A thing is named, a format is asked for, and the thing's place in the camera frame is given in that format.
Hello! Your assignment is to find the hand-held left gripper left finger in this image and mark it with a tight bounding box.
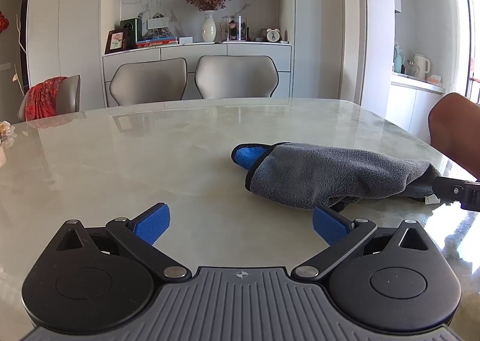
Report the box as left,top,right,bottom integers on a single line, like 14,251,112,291
56,203,191,283

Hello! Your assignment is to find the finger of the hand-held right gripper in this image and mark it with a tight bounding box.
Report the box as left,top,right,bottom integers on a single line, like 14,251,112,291
431,175,480,211

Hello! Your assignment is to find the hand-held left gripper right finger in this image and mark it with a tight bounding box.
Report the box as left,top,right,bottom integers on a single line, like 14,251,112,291
290,205,430,283

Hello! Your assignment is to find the grey and blue towel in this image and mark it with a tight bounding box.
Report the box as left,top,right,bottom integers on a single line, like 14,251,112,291
231,142,444,213

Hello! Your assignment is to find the brown leather chair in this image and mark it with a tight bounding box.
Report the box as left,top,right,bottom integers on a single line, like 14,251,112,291
428,92,480,177

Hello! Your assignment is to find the white counter cabinet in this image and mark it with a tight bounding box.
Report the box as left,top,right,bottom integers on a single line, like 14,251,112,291
386,72,447,140

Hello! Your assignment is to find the white electric kettle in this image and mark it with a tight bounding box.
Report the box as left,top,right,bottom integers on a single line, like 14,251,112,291
413,54,431,81

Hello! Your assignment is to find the teal thermos jug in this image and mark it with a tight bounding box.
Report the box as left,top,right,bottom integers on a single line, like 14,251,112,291
392,44,405,74

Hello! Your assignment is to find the beige dining chair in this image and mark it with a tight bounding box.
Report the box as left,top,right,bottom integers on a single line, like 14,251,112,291
106,57,188,108
194,55,279,100

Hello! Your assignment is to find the beige chair with draped cloth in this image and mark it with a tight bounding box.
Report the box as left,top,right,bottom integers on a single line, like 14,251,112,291
18,74,81,122

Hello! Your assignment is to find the pale flower ornament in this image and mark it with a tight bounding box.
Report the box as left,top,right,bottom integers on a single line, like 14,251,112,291
0,120,16,147

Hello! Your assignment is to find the white sideboard cabinet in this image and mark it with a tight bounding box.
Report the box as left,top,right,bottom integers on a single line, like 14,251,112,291
102,42,293,109

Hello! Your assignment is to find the stack of colourful books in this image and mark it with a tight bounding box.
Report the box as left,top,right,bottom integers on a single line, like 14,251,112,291
135,36,179,49

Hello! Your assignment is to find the framed flower picture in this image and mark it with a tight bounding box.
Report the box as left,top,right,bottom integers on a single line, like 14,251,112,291
104,29,130,55

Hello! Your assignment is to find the dark green box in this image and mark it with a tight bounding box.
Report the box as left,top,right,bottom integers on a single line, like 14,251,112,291
120,18,143,50

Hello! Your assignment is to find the white ceramic vase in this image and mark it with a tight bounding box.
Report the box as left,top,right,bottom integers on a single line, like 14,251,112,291
202,10,218,43

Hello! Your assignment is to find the clear display case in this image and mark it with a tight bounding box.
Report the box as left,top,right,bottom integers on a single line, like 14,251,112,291
221,15,250,43

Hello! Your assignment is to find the pale decorative branch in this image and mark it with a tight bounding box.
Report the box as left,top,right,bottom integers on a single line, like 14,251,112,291
12,14,29,95

